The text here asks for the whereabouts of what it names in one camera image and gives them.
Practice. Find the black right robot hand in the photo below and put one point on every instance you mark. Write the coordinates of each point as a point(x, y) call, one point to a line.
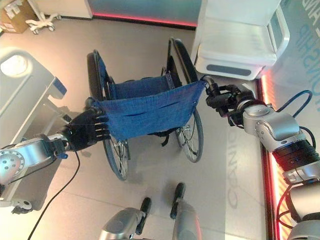
point(221, 98)

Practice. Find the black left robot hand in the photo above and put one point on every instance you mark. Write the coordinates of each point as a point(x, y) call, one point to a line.
point(82, 132)

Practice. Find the blue fabric wheelchair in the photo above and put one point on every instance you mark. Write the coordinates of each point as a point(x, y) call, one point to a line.
point(147, 110)

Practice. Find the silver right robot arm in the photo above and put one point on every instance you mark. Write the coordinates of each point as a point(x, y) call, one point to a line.
point(282, 140)

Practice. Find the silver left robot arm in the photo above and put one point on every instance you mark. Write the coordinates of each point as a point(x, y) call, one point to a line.
point(23, 157)

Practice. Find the grey hospital bed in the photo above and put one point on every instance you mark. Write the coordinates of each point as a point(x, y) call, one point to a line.
point(22, 105)

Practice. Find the white medical scanner machine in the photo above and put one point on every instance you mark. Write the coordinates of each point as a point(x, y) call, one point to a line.
point(240, 37)

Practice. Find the white wheeled stand base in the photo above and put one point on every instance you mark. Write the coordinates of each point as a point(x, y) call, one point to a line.
point(42, 21)

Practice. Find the white counter with red light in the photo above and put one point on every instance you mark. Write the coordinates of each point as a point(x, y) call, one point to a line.
point(140, 8)

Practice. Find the silver right robot leg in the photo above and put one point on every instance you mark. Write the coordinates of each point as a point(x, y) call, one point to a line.
point(183, 215)

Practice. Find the cardboard box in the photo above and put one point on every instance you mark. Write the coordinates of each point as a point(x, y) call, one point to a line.
point(15, 15)

